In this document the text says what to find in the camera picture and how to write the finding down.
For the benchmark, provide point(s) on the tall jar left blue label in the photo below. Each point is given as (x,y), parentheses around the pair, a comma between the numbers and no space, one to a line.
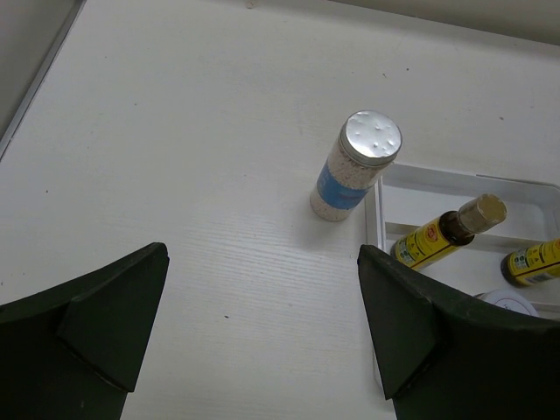
(368,142)

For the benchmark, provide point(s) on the spice jar white lid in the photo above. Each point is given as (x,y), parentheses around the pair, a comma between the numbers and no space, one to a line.
(509,300)

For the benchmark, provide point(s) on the white divided organizer tray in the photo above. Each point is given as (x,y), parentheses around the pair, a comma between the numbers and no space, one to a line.
(406,197)

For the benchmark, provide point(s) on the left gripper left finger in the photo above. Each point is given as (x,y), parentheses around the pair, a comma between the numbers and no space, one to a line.
(75,351)

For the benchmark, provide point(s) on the left aluminium rail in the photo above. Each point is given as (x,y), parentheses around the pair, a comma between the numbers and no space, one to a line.
(32,33)

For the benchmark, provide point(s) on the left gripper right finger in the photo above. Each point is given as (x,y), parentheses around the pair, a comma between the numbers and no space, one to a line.
(443,354)

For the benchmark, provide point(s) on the small yellow bottle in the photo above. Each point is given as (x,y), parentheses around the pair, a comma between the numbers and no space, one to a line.
(449,232)
(533,265)

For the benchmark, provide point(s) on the small yellow bottle front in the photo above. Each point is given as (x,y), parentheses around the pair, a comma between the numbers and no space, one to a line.
(533,265)

